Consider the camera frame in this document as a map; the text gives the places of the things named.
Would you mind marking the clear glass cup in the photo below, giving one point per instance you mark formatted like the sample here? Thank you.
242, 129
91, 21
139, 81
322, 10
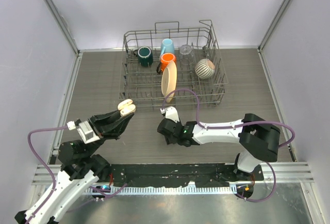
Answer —
186, 54

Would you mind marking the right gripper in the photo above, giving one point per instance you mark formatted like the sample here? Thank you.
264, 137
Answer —
170, 140

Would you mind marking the grey wire dish rack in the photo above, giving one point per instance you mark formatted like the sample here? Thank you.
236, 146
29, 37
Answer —
143, 84

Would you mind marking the light blue cup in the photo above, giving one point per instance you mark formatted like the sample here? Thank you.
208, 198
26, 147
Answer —
167, 46

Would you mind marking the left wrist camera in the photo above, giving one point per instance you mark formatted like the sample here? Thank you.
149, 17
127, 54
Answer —
84, 129

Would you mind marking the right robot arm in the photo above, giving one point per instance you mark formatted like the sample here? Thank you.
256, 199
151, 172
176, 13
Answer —
260, 141

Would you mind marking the orange mug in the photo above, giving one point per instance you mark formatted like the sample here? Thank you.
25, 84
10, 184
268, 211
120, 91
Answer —
165, 59

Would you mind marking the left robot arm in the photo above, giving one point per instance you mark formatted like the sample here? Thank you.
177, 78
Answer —
81, 166

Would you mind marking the white slotted cable duct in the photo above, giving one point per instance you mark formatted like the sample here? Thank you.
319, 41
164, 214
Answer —
191, 189

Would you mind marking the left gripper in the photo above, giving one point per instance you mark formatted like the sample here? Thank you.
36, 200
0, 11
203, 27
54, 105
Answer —
99, 121

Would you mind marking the beige oval plate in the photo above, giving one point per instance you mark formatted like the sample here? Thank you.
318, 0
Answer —
169, 81

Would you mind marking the dark green mug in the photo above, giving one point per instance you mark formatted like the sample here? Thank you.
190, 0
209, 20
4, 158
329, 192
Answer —
144, 55

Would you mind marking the striped ceramic bowl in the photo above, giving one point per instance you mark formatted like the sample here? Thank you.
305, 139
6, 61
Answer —
205, 68

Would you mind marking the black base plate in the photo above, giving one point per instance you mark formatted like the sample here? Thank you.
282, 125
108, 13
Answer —
176, 175

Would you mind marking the beige earbud charging case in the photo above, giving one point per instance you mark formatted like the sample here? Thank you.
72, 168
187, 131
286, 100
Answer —
126, 107

